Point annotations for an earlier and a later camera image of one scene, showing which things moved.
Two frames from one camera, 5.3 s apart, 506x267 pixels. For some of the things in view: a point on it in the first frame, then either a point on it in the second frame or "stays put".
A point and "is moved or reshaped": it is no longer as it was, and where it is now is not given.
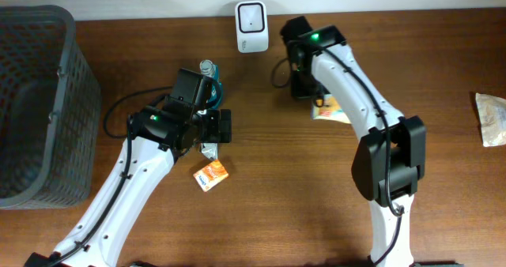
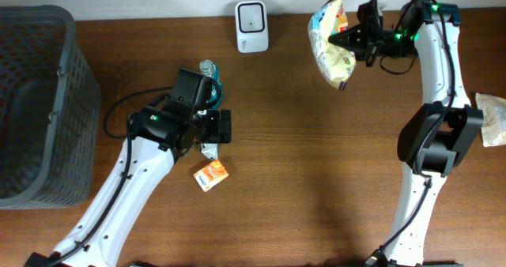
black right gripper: x=298 y=92 -> x=368 y=40
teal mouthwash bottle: x=209 y=69 stays put
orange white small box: x=210 y=174 stays put
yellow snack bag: x=330 y=110 is moved or reshaped
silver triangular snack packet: x=210 y=149 stays put
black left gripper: x=217 y=129 stays put
